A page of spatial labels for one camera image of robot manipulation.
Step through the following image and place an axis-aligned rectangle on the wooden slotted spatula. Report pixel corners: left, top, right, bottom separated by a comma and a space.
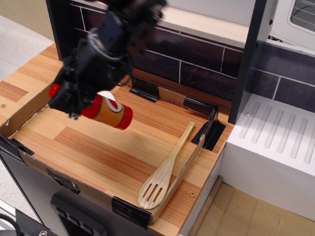
138, 122, 195, 210

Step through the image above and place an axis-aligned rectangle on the white ridged sink drainboard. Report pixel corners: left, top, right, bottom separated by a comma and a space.
220, 95, 315, 220

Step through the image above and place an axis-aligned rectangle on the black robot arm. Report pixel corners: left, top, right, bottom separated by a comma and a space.
48, 0, 166, 118

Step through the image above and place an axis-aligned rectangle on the white appliance with vent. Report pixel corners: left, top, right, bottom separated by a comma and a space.
270, 0, 315, 51

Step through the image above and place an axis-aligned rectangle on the yellow handled toy knife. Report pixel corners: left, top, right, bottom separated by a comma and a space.
98, 90, 116, 101

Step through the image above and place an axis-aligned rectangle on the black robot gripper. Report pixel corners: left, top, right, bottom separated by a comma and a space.
48, 28, 132, 119

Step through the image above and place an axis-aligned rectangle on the black shelf post left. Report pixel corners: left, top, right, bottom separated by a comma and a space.
46, 0, 86, 60

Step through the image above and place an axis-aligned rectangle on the red hot sauce bottle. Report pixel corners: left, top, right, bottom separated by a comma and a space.
48, 84, 134, 130

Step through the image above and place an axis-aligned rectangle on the black device bottom left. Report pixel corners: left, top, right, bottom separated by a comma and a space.
0, 210, 57, 236

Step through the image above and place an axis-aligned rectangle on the black shelf post right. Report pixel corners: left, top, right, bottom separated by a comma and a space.
228, 0, 278, 124

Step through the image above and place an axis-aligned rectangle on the light wooden shelf board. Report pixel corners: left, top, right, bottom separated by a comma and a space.
71, 0, 250, 49

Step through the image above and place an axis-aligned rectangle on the black shelf post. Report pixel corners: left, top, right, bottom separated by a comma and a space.
46, 0, 86, 60
228, 0, 278, 124

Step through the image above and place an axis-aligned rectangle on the black oven control panel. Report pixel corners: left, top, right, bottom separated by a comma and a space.
50, 195, 109, 236

